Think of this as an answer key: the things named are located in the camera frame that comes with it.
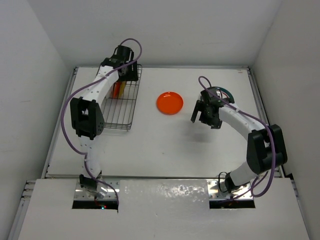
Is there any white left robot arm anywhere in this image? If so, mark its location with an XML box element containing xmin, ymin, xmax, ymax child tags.
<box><xmin>70</xmin><ymin>45</ymin><xmax>139</xmax><ymax>198</ymax></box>

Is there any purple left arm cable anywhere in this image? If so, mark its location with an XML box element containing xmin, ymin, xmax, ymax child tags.
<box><xmin>60</xmin><ymin>38</ymin><xmax>144</xmax><ymax>208</ymax></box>

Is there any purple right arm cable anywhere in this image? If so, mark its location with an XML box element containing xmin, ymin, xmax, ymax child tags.
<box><xmin>198</xmin><ymin>75</ymin><xmax>277</xmax><ymax>201</ymax></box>

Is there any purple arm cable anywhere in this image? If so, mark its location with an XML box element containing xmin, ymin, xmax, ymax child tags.
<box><xmin>198</xmin><ymin>75</ymin><xmax>277</xmax><ymax>201</ymax></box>
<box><xmin>60</xmin><ymin>38</ymin><xmax>144</xmax><ymax>208</ymax></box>

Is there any wire dish rack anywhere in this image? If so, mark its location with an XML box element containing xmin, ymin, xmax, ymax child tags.
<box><xmin>101</xmin><ymin>64</ymin><xmax>143</xmax><ymax>131</ymax></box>

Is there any yellow plate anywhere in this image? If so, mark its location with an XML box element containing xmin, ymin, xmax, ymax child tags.
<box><xmin>118</xmin><ymin>81</ymin><xmax>127</xmax><ymax>98</ymax></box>

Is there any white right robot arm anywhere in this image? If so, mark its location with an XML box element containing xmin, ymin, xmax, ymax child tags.
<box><xmin>190</xmin><ymin>87</ymin><xmax>288</xmax><ymax>194</ymax></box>

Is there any white foam cover board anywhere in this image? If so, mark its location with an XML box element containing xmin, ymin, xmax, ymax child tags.
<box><xmin>19</xmin><ymin>179</ymin><xmax>309</xmax><ymax>240</ymax></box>

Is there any metal base plate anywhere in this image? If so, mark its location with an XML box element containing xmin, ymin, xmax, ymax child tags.
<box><xmin>207</xmin><ymin>178</ymin><xmax>254</xmax><ymax>201</ymax></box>
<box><xmin>73</xmin><ymin>180</ymin><xmax>117</xmax><ymax>201</ymax></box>

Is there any orange plate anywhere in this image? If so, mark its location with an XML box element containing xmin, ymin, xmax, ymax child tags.
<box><xmin>156</xmin><ymin>91</ymin><xmax>184</xmax><ymax>115</ymax></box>
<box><xmin>112</xmin><ymin>82</ymin><xmax>121</xmax><ymax>99</ymax></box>

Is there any white plate teal rim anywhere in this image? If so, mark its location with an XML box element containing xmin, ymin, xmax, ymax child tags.
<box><xmin>199</xmin><ymin>86</ymin><xmax>235</xmax><ymax>105</ymax></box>

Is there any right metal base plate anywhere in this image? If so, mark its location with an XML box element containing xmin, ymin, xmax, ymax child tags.
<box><xmin>207</xmin><ymin>178</ymin><xmax>254</xmax><ymax>201</ymax></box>

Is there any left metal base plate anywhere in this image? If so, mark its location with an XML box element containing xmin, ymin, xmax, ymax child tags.
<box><xmin>73</xmin><ymin>180</ymin><xmax>117</xmax><ymax>201</ymax></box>

